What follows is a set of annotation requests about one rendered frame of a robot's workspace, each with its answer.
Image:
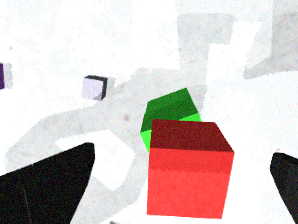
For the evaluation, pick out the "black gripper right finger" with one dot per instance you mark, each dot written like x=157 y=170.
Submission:
x=284 y=170

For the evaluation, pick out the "green block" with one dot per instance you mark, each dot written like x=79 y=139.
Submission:
x=167 y=99
x=184 y=110

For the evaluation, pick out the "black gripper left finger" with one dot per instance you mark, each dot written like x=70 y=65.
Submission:
x=49 y=191

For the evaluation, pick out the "red block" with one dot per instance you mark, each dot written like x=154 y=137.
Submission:
x=190 y=164

